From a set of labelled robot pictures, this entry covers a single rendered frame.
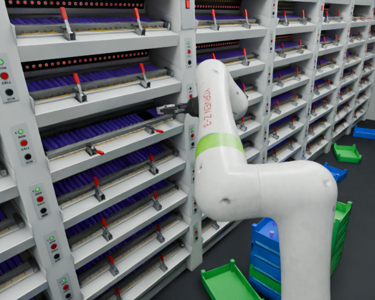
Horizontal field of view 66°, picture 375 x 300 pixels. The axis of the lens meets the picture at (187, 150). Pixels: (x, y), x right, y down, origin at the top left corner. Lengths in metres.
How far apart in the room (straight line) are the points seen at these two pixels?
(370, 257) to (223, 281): 0.89
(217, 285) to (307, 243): 1.13
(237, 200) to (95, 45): 0.68
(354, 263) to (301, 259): 1.37
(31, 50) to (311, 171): 0.77
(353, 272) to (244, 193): 1.45
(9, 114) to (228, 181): 0.62
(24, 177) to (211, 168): 0.59
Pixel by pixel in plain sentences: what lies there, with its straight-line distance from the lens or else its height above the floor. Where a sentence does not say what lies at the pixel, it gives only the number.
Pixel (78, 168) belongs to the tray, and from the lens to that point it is 1.04.
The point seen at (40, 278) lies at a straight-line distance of 1.19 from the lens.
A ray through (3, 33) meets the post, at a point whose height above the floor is 1.29.
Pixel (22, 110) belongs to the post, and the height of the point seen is 1.09.
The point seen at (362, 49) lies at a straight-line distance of 3.79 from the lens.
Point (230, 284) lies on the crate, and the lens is 1.72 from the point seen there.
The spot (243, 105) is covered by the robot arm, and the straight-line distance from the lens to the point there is 0.96.
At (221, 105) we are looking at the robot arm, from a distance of 0.74.
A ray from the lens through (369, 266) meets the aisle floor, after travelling 2.03.
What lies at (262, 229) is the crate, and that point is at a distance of 1.56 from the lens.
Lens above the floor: 1.29
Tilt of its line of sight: 23 degrees down
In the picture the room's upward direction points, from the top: 3 degrees counter-clockwise
